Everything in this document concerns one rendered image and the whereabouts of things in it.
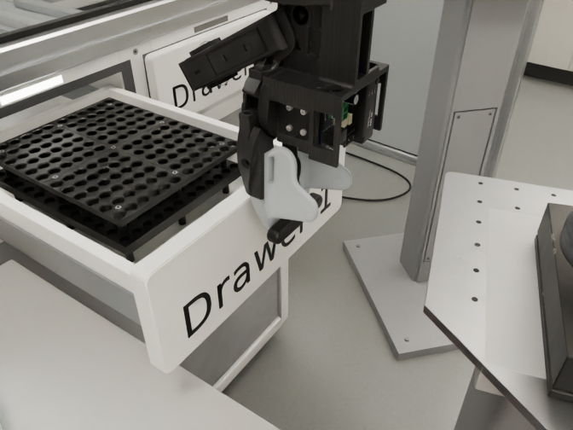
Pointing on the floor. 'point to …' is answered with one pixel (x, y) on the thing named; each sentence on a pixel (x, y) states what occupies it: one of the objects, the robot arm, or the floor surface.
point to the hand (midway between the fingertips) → (280, 211)
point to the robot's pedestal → (507, 322)
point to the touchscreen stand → (441, 165)
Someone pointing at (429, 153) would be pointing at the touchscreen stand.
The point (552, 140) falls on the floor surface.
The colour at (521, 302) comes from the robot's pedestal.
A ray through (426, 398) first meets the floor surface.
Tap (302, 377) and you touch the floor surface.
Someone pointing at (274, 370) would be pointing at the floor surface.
